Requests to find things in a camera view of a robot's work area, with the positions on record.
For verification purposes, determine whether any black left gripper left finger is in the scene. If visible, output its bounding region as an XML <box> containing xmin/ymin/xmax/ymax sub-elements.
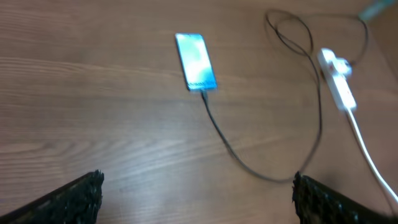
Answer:
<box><xmin>1</xmin><ymin>170</ymin><xmax>104</xmax><ymax>224</ymax></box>

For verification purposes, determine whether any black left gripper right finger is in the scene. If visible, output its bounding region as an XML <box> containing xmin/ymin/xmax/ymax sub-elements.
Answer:
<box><xmin>292</xmin><ymin>172</ymin><xmax>397</xmax><ymax>224</ymax></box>

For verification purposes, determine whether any Galaxy smartphone with blue screen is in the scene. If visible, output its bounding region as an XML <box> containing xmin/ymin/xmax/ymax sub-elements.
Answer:
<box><xmin>175</xmin><ymin>33</ymin><xmax>218</xmax><ymax>91</ymax></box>

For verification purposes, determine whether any white charger plug adapter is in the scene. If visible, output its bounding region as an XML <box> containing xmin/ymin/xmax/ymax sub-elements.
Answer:
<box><xmin>329</xmin><ymin>58</ymin><xmax>352</xmax><ymax>78</ymax></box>

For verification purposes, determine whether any white power strip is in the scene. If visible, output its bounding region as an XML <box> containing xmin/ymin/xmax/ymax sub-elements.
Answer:
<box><xmin>317</xmin><ymin>48</ymin><xmax>357</xmax><ymax>111</ymax></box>

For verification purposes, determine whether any white power strip cord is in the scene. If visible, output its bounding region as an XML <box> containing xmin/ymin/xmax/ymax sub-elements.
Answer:
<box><xmin>345</xmin><ymin>107</ymin><xmax>398</xmax><ymax>208</ymax></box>

